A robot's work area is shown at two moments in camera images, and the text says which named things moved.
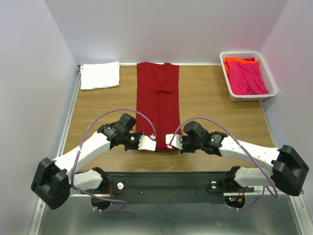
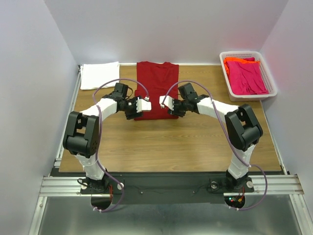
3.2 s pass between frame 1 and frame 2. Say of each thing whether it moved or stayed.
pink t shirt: stayed
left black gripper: moved
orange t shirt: stayed
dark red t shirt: moved
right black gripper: moved
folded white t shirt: stayed
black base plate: stayed
